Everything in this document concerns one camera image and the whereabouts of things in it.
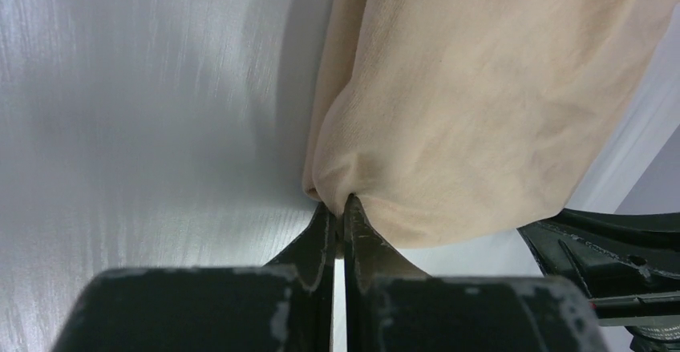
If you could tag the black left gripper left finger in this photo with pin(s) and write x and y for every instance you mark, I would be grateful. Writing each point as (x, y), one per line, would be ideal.
(284, 305)

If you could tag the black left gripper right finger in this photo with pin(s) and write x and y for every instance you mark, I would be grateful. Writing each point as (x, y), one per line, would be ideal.
(392, 305)

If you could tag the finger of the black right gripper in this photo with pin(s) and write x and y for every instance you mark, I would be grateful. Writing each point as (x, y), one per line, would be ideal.
(627, 266)

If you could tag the beige t shirt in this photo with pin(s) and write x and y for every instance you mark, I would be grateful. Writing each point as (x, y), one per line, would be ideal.
(455, 119)

